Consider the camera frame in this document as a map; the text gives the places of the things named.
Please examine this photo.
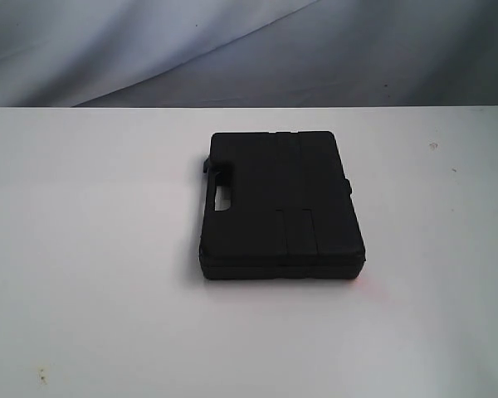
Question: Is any black plastic carrying case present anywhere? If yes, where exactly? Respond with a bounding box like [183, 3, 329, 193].
[198, 131, 366, 280]

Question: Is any grey fabric backdrop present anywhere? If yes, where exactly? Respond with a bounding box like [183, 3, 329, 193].
[0, 1, 498, 107]

